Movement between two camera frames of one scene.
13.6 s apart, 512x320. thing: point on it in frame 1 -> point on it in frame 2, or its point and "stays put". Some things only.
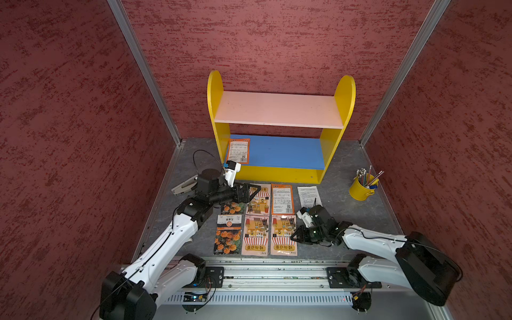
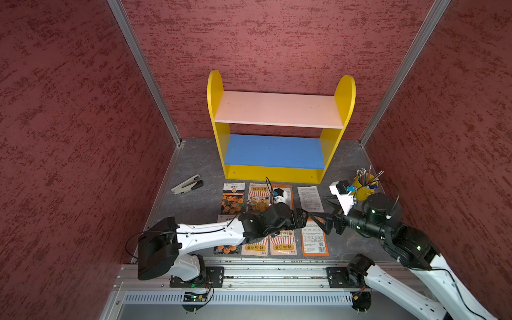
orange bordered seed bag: (282, 199) stays put
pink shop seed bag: (261, 203) stays put
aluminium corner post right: (439, 7) stays put
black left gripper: (246, 198) -> (301, 223)
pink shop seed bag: (281, 242) stays put
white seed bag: (307, 195) stays put
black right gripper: (303, 237) -> (335, 215)
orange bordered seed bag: (239, 151) -> (315, 240)
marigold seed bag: (228, 237) stays put
